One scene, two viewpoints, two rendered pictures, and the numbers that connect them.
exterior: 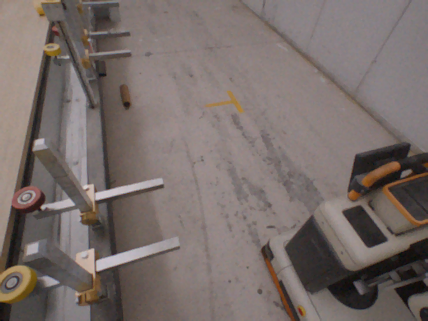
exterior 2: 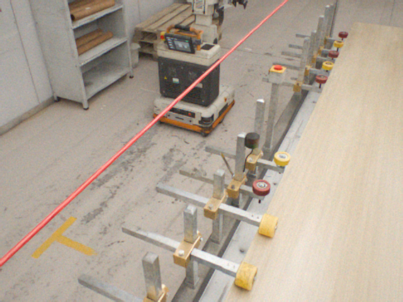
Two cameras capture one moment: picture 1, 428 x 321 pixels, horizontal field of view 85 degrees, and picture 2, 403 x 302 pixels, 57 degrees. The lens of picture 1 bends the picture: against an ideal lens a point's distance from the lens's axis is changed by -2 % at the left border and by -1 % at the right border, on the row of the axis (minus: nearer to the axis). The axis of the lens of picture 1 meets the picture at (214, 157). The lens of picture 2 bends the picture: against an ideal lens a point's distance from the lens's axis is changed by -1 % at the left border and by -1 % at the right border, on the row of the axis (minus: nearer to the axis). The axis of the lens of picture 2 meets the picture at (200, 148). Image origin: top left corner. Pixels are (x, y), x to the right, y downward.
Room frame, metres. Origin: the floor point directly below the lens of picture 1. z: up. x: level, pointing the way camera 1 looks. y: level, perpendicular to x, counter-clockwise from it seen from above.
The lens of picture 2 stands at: (2.51, 1.83, 2.03)
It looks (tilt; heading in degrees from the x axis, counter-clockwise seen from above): 36 degrees down; 229
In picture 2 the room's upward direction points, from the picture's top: straight up
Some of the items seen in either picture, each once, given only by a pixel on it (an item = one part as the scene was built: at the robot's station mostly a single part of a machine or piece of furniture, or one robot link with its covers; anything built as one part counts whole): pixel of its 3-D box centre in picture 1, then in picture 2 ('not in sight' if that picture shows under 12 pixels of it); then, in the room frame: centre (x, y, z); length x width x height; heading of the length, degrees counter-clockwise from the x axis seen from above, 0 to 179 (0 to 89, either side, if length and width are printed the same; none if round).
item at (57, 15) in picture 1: (55, 9); (277, 75); (1.03, 0.71, 1.18); 0.07 x 0.07 x 0.08; 24
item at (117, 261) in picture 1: (106, 265); (300, 68); (0.18, 0.28, 0.83); 0.43 x 0.03 x 0.04; 114
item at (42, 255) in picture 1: (81, 280); (308, 61); (0.12, 0.31, 0.88); 0.04 x 0.04 x 0.48; 24
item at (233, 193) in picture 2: (83, 37); (237, 185); (1.51, 0.93, 0.85); 0.14 x 0.06 x 0.05; 24
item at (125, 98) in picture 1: (125, 95); not in sight; (2.00, 0.99, 0.04); 0.30 x 0.08 x 0.08; 24
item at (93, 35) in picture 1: (96, 35); (220, 182); (1.56, 0.86, 0.84); 0.43 x 0.03 x 0.04; 114
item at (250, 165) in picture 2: (85, 58); (254, 158); (1.28, 0.83, 0.83); 0.14 x 0.06 x 0.05; 24
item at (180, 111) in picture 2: (307, 226); (181, 111); (0.66, -0.61, 0.23); 0.41 x 0.02 x 0.08; 113
